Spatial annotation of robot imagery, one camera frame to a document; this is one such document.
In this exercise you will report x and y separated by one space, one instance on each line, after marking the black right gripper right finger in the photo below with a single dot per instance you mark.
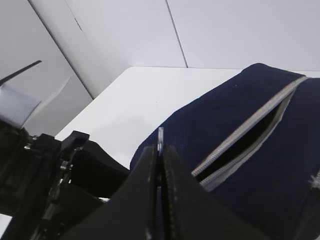
191 213

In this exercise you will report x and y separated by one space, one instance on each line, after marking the navy insulated lunch bag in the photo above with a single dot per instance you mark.
253 143

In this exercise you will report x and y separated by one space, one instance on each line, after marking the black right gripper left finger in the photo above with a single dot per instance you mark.
130 214

